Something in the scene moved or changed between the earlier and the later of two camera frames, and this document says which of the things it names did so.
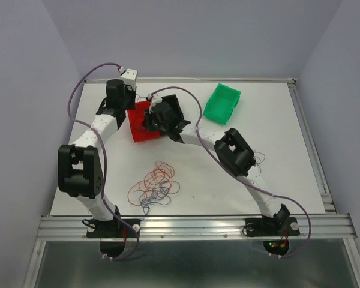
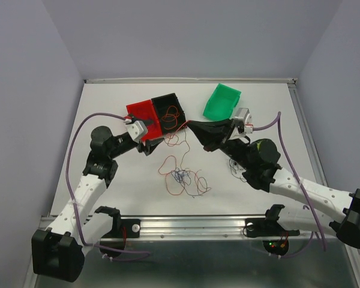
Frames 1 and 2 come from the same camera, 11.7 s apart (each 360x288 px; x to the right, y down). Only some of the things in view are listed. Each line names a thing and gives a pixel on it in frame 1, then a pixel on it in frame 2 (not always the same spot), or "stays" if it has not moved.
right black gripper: x=146 y=122 to x=212 y=134
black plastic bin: x=176 y=109 stays
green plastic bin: x=221 y=103 stays
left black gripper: x=128 y=89 to x=150 y=145
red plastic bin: x=135 y=117 stays
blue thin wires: x=161 y=195 to x=179 y=175
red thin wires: x=157 y=183 to x=178 y=180
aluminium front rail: x=322 y=227 stays
